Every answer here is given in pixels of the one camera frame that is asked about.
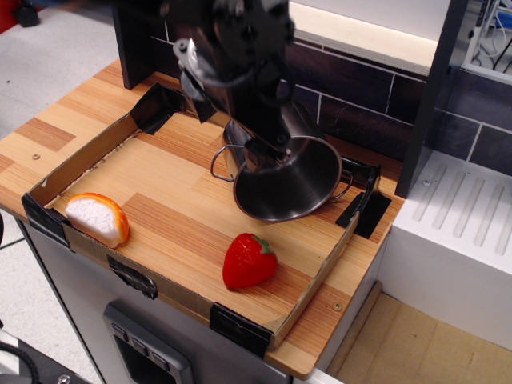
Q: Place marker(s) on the white toy sink drainboard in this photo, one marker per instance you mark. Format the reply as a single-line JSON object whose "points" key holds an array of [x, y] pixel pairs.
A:
{"points": [[457, 211]]}

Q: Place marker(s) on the stainless steel pot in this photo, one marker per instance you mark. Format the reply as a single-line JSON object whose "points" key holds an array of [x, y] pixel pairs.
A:
{"points": [[312, 175]]}

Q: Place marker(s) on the dark grey post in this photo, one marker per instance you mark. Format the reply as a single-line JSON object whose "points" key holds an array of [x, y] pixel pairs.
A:
{"points": [[143, 46], [416, 155]]}

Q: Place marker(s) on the orange slice toy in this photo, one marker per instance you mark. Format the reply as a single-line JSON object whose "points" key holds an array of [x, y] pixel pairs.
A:
{"points": [[99, 217]]}

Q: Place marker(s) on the light wooden shelf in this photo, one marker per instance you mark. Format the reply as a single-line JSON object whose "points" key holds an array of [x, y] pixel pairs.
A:
{"points": [[379, 44]]}

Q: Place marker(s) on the dark grey left post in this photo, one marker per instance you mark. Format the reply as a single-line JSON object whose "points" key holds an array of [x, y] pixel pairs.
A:
{"points": [[143, 46]]}

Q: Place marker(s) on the red plastic strawberry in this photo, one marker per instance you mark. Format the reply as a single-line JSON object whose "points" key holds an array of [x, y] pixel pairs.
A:
{"points": [[248, 261]]}

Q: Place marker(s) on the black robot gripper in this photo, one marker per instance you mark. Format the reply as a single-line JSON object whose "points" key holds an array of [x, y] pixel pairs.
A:
{"points": [[234, 63]]}

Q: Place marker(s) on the grey oven control panel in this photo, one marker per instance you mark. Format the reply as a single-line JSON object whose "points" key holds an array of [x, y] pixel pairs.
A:
{"points": [[147, 358]]}

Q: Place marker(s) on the cardboard fence with black tape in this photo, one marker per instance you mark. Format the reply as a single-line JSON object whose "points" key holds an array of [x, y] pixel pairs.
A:
{"points": [[154, 162]]}

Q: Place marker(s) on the dark grey right post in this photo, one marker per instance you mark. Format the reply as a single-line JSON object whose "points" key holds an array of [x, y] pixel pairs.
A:
{"points": [[416, 155]]}

